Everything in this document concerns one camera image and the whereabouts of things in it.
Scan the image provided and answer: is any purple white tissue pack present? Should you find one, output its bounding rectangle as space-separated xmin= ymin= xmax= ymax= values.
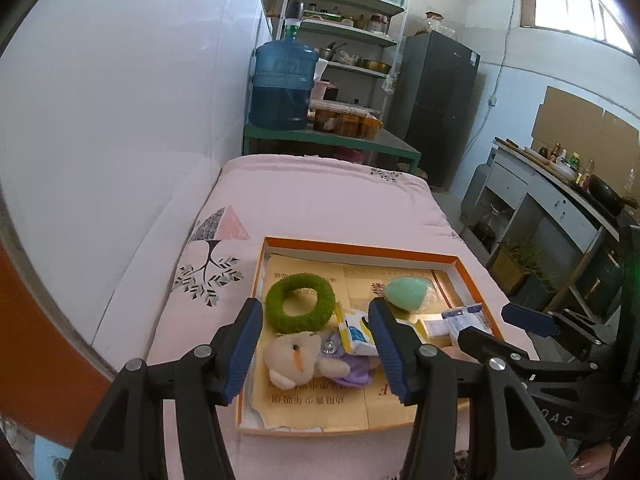
xmin=422 ymin=304 xmax=492 ymax=347

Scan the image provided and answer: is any yellow white wipes packet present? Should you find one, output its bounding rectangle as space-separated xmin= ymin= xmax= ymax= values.
xmin=335 ymin=302 xmax=378 ymax=358

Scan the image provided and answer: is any green fuzzy ring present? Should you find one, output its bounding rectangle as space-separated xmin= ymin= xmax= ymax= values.
xmin=264 ymin=272 xmax=336 ymax=335

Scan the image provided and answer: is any white bear purple dress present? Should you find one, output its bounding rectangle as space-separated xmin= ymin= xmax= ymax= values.
xmin=264 ymin=332 xmax=381 ymax=390

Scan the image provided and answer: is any person's right hand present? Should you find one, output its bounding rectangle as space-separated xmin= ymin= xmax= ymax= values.
xmin=570 ymin=438 xmax=629 ymax=480

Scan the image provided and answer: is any grey counter cabinet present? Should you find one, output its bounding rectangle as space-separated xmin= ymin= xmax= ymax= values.
xmin=460 ymin=139 xmax=622 ymax=318

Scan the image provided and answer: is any black wok pan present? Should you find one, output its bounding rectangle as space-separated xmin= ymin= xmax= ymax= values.
xmin=588 ymin=174 xmax=639 ymax=217

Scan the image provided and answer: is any orange shallow cardboard box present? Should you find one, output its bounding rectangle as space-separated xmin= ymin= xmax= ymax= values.
xmin=235 ymin=237 xmax=501 ymax=437

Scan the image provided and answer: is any green low table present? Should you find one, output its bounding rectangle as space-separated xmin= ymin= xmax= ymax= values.
xmin=242 ymin=124 xmax=421 ymax=174

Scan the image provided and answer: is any black refrigerator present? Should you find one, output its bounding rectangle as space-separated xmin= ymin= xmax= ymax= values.
xmin=385 ymin=32 xmax=480 ymax=188

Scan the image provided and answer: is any pink quilted blanket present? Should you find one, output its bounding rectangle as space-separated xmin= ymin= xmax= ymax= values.
xmin=148 ymin=155 xmax=506 ymax=479

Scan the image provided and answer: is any clear lidded food container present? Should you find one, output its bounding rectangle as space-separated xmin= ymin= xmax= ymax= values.
xmin=309 ymin=100 xmax=383 ymax=140

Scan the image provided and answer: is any metal kitchen shelf rack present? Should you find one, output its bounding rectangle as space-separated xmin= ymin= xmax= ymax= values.
xmin=270 ymin=0 xmax=409 ymax=118

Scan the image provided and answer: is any blue water jug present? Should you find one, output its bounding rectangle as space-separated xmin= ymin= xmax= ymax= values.
xmin=248 ymin=0 xmax=319 ymax=130

